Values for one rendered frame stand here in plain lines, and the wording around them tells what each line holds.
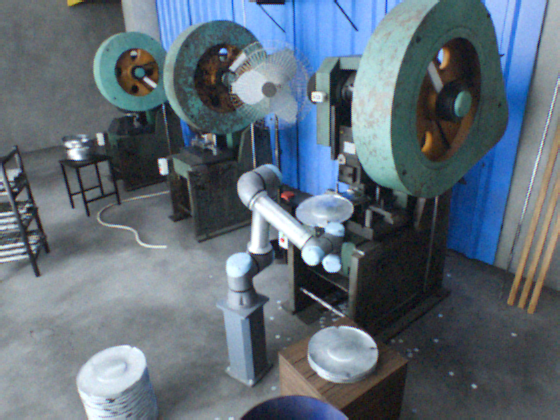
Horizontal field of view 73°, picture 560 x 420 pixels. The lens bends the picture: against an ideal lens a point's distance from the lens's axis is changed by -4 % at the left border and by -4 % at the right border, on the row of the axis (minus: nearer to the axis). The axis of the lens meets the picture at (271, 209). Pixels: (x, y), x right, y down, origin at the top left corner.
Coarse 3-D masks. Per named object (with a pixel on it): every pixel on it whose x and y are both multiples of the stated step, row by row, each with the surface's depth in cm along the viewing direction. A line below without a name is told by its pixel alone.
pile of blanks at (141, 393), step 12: (144, 372) 168; (144, 384) 168; (84, 396) 158; (120, 396) 158; (132, 396) 162; (144, 396) 169; (96, 408) 158; (108, 408) 158; (120, 408) 160; (132, 408) 164; (144, 408) 170; (156, 408) 181
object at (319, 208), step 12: (300, 204) 207; (312, 204) 205; (324, 204) 203; (336, 204) 202; (348, 204) 201; (300, 216) 197; (312, 216) 196; (324, 216) 194; (336, 216) 193; (348, 216) 191
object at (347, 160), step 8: (344, 128) 198; (344, 136) 199; (352, 136) 195; (344, 144) 201; (352, 144) 197; (344, 152) 203; (352, 152) 198; (344, 160) 203; (352, 160) 200; (344, 168) 202; (352, 168) 198; (360, 168) 197; (344, 176) 203; (352, 176) 199; (360, 176) 199; (368, 176) 203
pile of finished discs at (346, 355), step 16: (320, 336) 172; (336, 336) 172; (352, 336) 171; (368, 336) 170; (320, 352) 163; (336, 352) 162; (352, 352) 162; (368, 352) 162; (320, 368) 155; (336, 368) 155; (352, 368) 154; (368, 368) 154
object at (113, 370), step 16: (112, 352) 178; (128, 352) 178; (96, 368) 170; (112, 368) 169; (128, 368) 169; (144, 368) 168; (80, 384) 162; (96, 384) 161; (112, 384) 161; (128, 384) 161
